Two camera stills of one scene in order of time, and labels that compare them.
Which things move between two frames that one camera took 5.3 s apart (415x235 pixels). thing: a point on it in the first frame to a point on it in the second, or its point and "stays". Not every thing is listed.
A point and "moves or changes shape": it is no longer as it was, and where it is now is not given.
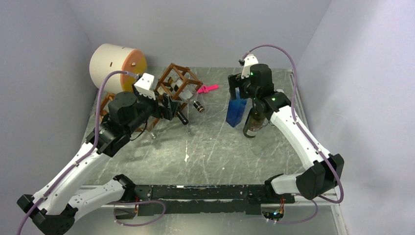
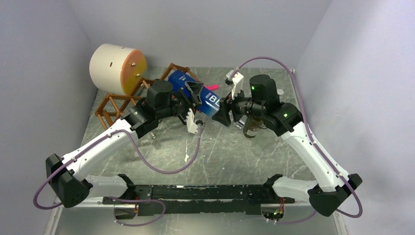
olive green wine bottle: (254, 122) stays
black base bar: (205, 199) stays
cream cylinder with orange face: (107, 58) stays
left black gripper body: (164, 111) to (181, 104)
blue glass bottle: (236, 108) moves or changes shape
